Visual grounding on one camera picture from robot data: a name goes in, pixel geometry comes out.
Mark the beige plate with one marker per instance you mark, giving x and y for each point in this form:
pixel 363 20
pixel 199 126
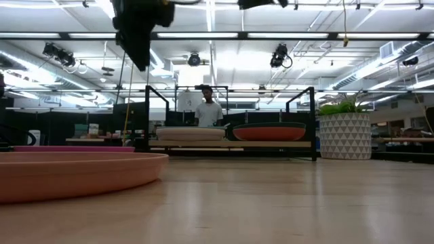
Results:
pixel 190 134

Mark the person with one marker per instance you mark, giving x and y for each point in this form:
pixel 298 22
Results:
pixel 208 113

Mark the white canister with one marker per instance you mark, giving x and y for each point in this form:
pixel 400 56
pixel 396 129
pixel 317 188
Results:
pixel 34 137

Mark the green plant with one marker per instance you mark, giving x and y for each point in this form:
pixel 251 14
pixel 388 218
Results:
pixel 335 107

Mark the black metal wooden shelf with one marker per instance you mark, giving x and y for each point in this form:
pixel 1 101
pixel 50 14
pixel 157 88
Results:
pixel 237 144

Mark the magenta plate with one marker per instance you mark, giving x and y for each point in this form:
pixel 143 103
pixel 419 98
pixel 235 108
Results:
pixel 74 148

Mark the white triangle pattern planter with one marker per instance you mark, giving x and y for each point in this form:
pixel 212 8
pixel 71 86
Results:
pixel 345 135

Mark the background wooden table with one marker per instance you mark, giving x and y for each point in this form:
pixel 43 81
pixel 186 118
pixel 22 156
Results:
pixel 86 139

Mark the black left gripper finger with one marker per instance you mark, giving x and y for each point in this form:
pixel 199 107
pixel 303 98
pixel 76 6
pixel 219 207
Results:
pixel 137 51

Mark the peach plate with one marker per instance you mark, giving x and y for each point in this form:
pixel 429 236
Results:
pixel 74 176

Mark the black ceiling spotlight cluster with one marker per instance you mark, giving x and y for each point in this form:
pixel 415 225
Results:
pixel 61 56

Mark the orange bowl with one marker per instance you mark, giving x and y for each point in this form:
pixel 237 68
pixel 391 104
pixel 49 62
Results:
pixel 269 134

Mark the round black ceiling camera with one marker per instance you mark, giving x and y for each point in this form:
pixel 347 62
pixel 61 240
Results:
pixel 194 60

